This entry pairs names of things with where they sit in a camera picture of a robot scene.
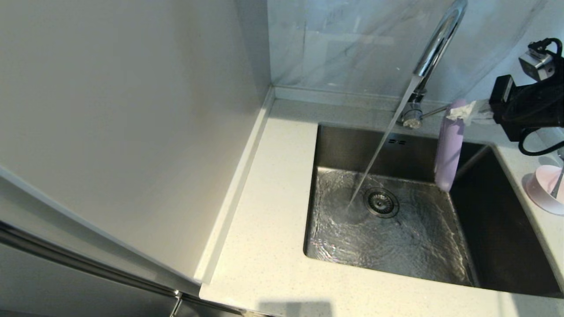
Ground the lilac plate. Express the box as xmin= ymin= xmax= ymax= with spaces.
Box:
xmin=434 ymin=99 xmax=468 ymax=193

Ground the chrome gooseneck faucet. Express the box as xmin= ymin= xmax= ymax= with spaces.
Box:
xmin=396 ymin=0 xmax=468 ymax=130

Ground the pink bowl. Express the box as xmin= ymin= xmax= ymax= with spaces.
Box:
xmin=523 ymin=165 xmax=564 ymax=215

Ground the stainless steel sink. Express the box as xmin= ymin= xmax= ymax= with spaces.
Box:
xmin=303 ymin=123 xmax=562 ymax=296

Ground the metal spoon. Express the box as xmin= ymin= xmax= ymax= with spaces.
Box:
xmin=551 ymin=152 xmax=564 ymax=199

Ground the running water stream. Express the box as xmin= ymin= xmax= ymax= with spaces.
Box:
xmin=346 ymin=76 xmax=421 ymax=210

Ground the round metal drain strainer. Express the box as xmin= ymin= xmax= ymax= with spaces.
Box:
xmin=364 ymin=188 xmax=400 ymax=219

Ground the white tall cabinet panel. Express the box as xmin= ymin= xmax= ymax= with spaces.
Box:
xmin=0 ymin=0 xmax=271 ymax=295

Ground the grey appliance front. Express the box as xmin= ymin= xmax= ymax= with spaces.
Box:
xmin=0 ymin=214 xmax=247 ymax=317

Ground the black camera cable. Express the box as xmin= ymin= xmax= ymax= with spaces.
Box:
xmin=518 ymin=37 xmax=564 ymax=157

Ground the chrome bar handle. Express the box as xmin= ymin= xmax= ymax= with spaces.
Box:
xmin=0 ymin=215 xmax=183 ymax=300

